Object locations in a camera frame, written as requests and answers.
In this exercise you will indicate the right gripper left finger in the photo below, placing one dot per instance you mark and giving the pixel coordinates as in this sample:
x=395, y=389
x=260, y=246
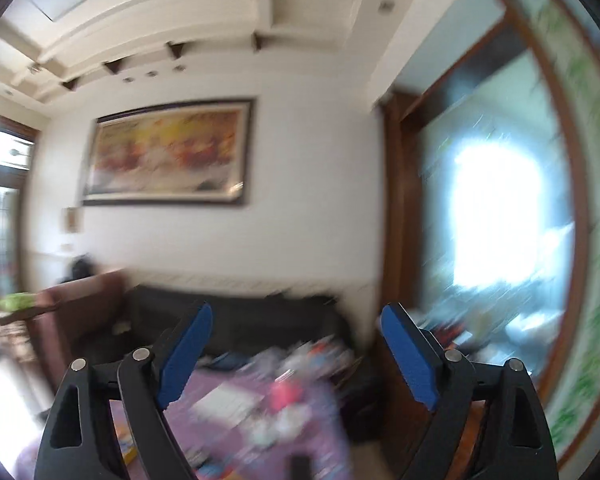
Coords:
x=79, y=441

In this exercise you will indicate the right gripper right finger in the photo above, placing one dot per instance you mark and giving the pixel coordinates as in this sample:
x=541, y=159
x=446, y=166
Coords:
x=513, y=439

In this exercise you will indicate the yellow cardboard box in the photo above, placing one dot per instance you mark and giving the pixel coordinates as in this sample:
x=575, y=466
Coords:
x=123, y=432

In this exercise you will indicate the brown armchair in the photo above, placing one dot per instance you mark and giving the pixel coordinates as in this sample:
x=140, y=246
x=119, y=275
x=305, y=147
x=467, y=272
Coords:
x=66, y=315

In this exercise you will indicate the white paper notebook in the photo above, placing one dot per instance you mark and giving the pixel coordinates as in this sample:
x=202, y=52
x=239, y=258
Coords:
x=227, y=405

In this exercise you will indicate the purple floral tablecloth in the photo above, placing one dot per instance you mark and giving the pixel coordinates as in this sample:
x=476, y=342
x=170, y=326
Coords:
x=260, y=446

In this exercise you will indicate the black leather sofa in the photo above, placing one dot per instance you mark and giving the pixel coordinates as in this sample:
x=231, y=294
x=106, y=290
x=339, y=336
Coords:
x=246, y=325

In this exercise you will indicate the pink thermos bottle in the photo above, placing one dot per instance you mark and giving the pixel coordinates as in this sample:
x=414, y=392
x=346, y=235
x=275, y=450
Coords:
x=285, y=392

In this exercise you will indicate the black smartphone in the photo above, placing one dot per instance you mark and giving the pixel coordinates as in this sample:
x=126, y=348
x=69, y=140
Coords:
x=299, y=467

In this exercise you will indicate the wooden door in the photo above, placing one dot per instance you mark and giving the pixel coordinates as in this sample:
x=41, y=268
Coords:
x=16, y=157

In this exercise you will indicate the framed horse painting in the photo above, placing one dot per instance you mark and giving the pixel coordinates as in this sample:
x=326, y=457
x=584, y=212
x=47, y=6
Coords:
x=182, y=153

